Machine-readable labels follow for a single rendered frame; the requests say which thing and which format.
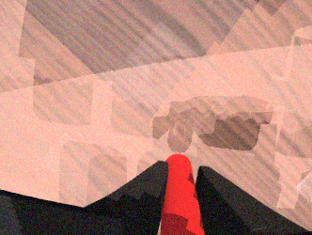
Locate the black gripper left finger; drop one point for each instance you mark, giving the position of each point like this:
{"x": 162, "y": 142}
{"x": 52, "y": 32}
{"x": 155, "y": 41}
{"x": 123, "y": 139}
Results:
{"x": 135, "y": 208}

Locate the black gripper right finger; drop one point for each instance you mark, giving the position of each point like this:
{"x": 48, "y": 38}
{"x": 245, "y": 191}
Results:
{"x": 228, "y": 210}

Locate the red peg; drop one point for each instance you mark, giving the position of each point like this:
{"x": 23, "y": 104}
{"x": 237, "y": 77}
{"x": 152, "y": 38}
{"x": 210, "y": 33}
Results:
{"x": 181, "y": 215}

